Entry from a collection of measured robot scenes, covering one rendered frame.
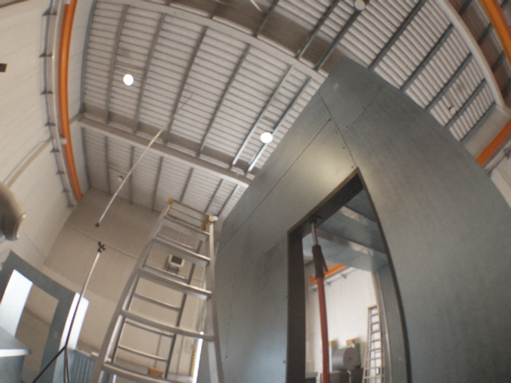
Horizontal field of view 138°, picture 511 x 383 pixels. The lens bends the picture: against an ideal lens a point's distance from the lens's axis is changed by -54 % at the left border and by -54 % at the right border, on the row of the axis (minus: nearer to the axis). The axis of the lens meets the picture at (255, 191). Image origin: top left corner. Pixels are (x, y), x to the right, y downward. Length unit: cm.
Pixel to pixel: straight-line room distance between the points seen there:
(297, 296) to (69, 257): 1124
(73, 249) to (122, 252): 267
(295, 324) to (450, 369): 74
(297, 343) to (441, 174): 90
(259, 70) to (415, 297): 678
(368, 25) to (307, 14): 191
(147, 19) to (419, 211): 758
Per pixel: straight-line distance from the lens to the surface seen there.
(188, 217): 160
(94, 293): 1095
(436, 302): 64
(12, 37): 687
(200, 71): 723
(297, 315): 110
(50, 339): 301
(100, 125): 955
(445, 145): 77
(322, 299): 96
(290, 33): 682
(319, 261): 102
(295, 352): 107
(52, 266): 1192
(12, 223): 76
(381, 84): 120
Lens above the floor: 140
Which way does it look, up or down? 45 degrees up
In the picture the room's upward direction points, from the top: 6 degrees clockwise
